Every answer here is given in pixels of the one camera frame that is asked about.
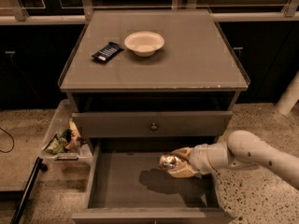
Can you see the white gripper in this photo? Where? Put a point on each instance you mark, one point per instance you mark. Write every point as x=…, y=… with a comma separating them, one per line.
x=200, y=159

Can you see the orange soda can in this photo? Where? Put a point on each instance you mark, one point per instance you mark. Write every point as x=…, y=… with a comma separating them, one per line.
x=169, y=162

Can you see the green snack bag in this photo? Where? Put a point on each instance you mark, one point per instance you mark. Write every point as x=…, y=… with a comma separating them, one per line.
x=56, y=145

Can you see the brass drawer knob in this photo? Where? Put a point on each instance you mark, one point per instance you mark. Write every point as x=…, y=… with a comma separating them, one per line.
x=154, y=127

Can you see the grey top drawer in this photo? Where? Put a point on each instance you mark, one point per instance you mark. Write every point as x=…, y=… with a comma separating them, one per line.
x=137, y=124

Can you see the dark blue snack bar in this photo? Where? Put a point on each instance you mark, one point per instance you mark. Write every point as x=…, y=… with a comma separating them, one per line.
x=108, y=52

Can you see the white railing frame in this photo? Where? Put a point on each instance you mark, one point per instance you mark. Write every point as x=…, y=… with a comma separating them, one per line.
x=79, y=11

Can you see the grey drawer cabinet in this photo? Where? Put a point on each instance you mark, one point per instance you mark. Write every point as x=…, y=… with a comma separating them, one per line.
x=195, y=70

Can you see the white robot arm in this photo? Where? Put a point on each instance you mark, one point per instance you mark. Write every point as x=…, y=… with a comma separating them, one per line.
x=240, y=151

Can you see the black metal floor rail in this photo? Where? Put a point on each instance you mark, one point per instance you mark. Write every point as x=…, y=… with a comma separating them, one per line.
x=38, y=166

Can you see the open grey middle drawer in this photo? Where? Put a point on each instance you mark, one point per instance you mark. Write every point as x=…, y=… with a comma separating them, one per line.
x=126, y=186

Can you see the clear plastic storage bin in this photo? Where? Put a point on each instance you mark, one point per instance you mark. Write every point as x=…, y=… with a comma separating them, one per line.
x=63, y=126

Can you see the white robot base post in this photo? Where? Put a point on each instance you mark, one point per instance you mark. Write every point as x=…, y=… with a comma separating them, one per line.
x=290, y=97

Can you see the white paper bowl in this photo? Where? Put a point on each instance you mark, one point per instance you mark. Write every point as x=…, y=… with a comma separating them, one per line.
x=144, y=43

